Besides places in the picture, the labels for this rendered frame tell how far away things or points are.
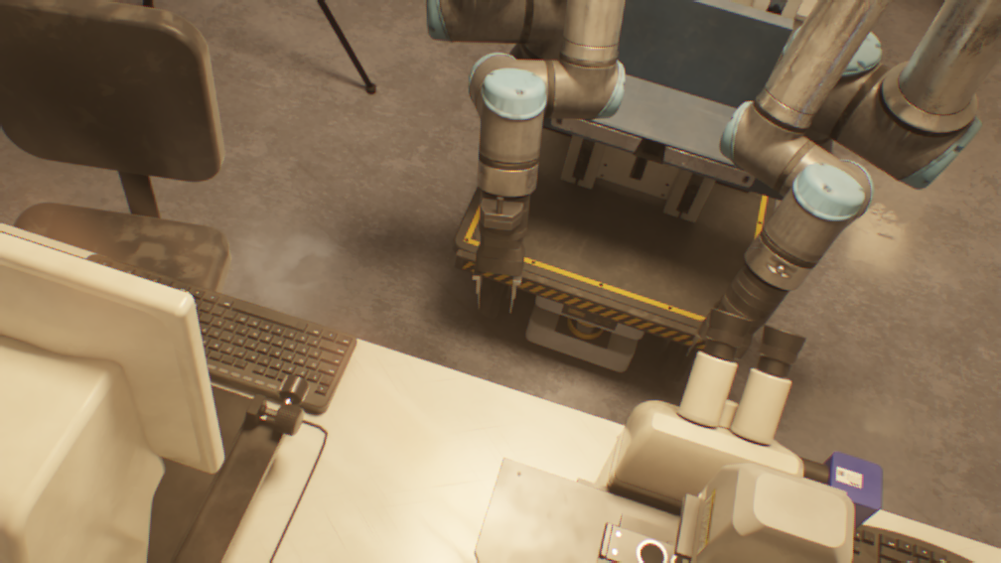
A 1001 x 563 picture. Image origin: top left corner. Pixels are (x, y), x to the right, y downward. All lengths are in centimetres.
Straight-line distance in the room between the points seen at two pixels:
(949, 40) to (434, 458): 97
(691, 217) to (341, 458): 121
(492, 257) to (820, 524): 78
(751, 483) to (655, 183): 153
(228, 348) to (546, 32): 79
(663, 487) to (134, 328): 61
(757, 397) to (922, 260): 189
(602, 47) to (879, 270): 159
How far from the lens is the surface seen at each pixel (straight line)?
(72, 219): 194
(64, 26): 163
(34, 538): 78
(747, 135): 144
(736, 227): 226
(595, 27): 139
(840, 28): 138
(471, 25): 165
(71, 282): 76
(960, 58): 155
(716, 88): 191
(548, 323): 219
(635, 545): 92
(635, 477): 107
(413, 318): 231
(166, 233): 188
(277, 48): 299
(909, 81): 162
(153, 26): 156
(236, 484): 120
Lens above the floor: 193
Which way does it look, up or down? 53 degrees down
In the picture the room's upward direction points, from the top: 11 degrees clockwise
